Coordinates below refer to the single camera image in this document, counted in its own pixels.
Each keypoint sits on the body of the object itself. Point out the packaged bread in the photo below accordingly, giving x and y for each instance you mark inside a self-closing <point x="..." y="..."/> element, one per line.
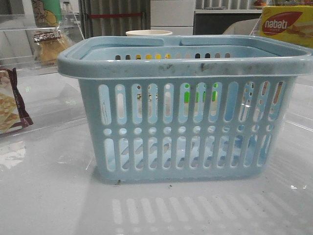
<point x="49" y="44"/>

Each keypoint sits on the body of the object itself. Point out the light blue plastic basket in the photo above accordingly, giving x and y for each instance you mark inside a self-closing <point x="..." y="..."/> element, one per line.
<point x="142" y="130"/>

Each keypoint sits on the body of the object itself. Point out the yellow popcorn paper cup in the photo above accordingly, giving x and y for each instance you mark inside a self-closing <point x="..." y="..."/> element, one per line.
<point x="149" y="33"/>

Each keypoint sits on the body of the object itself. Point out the red barrier belt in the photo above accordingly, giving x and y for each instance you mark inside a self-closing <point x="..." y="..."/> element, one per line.
<point x="122" y="15"/>

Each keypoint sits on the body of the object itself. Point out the maroon cracker bag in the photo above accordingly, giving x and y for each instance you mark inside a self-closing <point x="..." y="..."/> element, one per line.
<point x="13" y="114"/>

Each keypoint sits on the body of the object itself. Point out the clear acrylic display shelf left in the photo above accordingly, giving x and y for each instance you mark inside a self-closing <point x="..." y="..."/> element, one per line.
<point x="50" y="99"/>

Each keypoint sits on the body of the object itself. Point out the green cartoon snack bag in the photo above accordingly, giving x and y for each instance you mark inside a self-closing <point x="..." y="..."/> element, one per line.
<point x="47" y="12"/>

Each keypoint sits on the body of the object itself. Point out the plate with fruit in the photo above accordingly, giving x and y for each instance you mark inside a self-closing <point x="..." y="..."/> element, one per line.
<point x="259" y="3"/>

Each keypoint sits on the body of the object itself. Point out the yellow nabati wafer box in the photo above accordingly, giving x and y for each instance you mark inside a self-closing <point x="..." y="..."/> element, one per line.
<point x="292" y="24"/>

